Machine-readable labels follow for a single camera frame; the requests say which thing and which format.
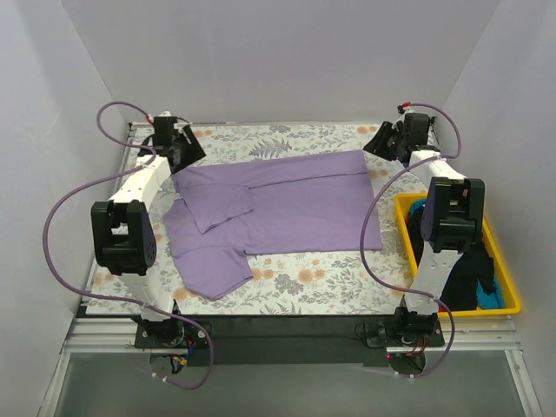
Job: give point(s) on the yellow plastic bin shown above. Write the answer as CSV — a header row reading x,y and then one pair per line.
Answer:
x,y
402,205

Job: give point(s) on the floral table mat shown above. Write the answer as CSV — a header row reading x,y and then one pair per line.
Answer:
x,y
304,283

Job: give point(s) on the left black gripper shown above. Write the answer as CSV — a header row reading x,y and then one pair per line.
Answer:
x,y
183,145

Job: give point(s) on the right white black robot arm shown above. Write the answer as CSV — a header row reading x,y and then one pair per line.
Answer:
x,y
450,225

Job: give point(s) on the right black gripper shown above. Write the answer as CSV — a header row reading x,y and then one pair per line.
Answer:
x,y
387,140

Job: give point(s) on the purple t shirt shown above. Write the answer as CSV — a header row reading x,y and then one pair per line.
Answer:
x,y
225,213

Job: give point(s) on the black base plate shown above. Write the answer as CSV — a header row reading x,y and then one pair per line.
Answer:
x,y
283,339

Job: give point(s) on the teal t shirt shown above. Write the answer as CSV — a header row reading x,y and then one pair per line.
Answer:
x,y
491,297

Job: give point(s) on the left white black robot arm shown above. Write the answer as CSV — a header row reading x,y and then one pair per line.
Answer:
x,y
124,239

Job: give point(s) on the aluminium frame rail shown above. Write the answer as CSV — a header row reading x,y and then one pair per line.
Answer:
x,y
89,337

